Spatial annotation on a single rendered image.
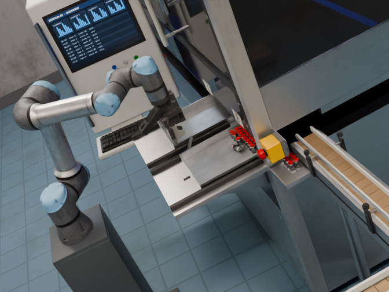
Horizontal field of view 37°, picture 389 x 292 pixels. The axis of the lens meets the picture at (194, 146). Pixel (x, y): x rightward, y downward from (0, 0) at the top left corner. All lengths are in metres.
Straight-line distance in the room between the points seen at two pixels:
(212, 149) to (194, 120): 0.28
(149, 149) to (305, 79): 0.84
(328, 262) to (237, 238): 0.78
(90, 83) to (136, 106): 0.27
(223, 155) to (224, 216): 1.13
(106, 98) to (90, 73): 1.04
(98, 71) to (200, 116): 0.60
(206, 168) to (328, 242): 0.63
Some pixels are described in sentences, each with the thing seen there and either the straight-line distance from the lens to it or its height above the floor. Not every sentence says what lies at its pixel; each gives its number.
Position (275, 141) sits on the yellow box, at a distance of 2.05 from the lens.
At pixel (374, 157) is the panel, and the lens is 2.44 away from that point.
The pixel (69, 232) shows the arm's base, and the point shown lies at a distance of 2.44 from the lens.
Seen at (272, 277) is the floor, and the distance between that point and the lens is 3.01.
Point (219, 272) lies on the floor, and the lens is 3.14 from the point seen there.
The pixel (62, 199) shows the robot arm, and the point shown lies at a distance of 2.37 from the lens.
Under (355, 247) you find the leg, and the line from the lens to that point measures 2.32.
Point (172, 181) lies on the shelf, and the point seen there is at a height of 0.88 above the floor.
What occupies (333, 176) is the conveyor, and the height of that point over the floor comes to 0.93.
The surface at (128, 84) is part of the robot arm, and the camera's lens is 1.99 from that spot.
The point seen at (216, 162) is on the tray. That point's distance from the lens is 2.32.
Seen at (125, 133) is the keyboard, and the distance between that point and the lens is 2.90.
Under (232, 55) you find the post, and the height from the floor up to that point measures 1.37.
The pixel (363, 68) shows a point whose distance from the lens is 2.22.
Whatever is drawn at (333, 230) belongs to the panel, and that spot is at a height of 0.42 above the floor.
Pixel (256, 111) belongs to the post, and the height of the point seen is 1.13.
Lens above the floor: 2.21
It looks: 33 degrees down
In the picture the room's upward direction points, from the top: 24 degrees counter-clockwise
